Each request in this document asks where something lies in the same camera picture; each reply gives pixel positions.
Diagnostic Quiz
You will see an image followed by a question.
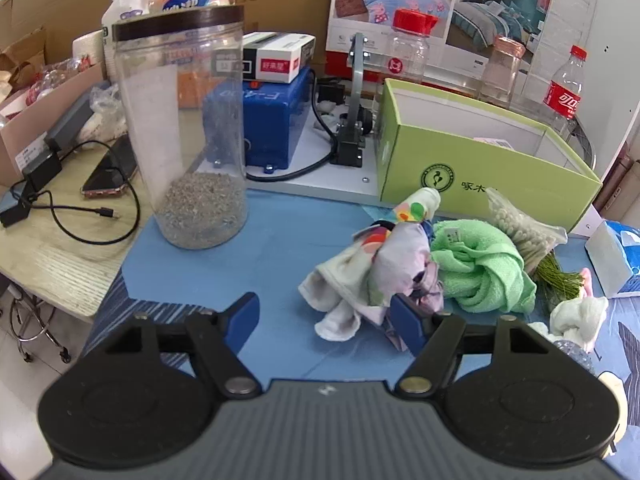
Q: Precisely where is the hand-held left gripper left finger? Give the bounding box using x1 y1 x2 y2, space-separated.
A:
102 291 262 402

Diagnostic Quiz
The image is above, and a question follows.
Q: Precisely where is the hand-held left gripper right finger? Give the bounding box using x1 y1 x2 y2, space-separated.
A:
389 292 552 402

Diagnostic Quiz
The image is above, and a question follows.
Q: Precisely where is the floral printed cloth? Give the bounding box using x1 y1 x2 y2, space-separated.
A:
299 187 446 353

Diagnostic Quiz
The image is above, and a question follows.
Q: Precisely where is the green towel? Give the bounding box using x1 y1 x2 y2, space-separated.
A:
429 220 538 314

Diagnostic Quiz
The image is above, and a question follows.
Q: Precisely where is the bag of cotton swabs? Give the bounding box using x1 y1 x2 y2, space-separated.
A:
486 188 569 273

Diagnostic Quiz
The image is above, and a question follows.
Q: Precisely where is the green cardboard box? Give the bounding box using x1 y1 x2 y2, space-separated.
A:
375 78 604 234

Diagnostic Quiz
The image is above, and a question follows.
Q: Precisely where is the green fishing lure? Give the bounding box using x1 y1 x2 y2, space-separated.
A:
534 252 587 307

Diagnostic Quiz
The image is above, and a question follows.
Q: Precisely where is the white glove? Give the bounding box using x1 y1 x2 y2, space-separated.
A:
550 296 610 352

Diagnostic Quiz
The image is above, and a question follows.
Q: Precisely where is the blue printed mat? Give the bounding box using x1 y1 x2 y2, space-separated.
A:
82 189 640 413

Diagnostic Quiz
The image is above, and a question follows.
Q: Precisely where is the clear textured glass vase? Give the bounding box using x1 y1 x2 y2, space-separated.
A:
552 338 597 377

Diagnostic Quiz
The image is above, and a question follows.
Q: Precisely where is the large clear plastic jar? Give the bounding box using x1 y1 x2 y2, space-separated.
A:
112 5 249 251

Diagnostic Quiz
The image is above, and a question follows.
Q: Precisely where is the smartphone in pink case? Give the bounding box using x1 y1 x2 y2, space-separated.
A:
80 135 139 199

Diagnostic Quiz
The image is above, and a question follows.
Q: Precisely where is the blue machine housing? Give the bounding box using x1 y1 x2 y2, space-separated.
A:
202 67 316 172

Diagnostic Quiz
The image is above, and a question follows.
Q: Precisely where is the chrome stool base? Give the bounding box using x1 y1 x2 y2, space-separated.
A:
7 287 72 365

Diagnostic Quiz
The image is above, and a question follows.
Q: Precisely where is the blue white tissue pack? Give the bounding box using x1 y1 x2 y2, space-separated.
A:
584 219 640 298

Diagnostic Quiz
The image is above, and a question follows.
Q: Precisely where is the metal lever mechanism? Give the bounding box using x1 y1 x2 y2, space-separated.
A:
330 32 382 167

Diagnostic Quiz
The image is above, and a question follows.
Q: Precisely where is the crumpled clear plastic bag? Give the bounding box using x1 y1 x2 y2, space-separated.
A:
77 85 129 141

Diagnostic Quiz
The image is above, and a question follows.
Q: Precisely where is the black power adapter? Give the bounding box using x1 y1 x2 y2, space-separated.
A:
0 149 64 229

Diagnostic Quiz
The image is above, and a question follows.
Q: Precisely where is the dark grey flat box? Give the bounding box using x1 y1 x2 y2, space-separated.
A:
44 92 102 150

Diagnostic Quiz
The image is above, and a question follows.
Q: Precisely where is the white red small box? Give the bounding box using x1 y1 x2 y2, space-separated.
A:
243 32 317 84

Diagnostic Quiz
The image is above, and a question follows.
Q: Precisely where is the pink tinted glass jar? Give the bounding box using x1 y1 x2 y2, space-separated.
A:
479 36 527 109

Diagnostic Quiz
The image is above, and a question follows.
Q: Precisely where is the clear jar with red lid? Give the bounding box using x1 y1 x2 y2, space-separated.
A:
387 9 440 87

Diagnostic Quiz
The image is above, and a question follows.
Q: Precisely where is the cola bottle with red label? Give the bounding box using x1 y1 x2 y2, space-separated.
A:
543 45 587 137

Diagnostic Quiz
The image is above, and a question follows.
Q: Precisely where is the open cardboard box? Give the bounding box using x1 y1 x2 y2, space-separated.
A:
0 59 109 187

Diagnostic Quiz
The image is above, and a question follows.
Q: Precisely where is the white tissue package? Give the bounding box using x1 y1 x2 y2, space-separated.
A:
101 0 166 83

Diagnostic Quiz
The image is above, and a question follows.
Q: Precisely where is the white cabinet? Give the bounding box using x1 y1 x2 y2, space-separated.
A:
575 0 640 181

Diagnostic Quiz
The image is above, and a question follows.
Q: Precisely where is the black charging cable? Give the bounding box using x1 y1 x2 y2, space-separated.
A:
49 179 142 246

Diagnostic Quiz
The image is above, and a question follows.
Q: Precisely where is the white machine base plate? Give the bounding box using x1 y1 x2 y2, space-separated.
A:
197 107 387 207

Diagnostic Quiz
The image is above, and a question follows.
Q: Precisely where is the black power cable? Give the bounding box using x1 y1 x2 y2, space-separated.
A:
245 82 347 182

